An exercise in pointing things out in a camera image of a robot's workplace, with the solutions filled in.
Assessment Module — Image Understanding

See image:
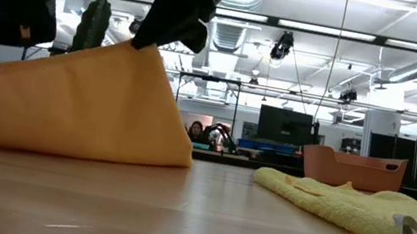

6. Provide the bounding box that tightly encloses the orange microfiber towel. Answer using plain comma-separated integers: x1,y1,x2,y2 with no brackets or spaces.
0,16,214,181

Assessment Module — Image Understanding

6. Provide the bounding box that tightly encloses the orange plastic basket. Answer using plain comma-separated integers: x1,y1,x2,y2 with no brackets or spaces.
297,141,410,199

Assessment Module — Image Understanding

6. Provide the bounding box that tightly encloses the yellow microfiber towel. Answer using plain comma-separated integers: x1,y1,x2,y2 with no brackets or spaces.
242,164,417,234

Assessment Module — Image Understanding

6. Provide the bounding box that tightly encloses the black ceiling spotlight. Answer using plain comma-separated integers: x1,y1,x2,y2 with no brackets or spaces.
269,28,297,64
127,15,145,37
337,87,360,105

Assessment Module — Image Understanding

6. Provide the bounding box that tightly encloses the green cactus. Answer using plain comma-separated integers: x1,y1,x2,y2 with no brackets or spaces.
69,0,115,59

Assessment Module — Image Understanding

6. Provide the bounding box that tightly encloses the black computer monitor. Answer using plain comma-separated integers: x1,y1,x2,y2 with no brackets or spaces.
254,103,317,149

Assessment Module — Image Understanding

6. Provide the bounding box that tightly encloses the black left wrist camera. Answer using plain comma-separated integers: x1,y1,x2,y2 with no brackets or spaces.
0,0,64,55

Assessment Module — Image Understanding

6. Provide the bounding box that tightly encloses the black aluminium table frame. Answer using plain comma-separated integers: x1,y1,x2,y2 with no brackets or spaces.
0,0,417,209

